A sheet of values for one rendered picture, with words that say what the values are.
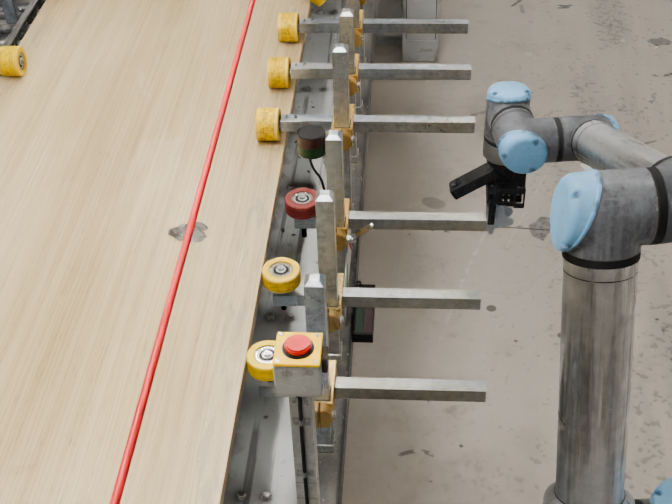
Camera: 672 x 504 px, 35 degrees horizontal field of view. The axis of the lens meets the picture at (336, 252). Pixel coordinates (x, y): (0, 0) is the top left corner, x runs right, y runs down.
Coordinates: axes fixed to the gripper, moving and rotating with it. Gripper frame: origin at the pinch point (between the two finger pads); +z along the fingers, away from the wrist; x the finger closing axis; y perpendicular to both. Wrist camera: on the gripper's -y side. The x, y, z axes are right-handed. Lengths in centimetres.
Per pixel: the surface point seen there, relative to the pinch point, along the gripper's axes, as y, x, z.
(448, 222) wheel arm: -9.0, -1.5, -2.8
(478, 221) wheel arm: -2.4, -1.5, -3.2
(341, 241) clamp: -32.8, -8.5, -2.4
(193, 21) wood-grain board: -81, 86, -7
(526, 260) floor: 22, 89, 83
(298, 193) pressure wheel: -43.0, 1.8, -7.8
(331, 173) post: -34.7, -5.8, -18.8
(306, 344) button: -33, -80, -41
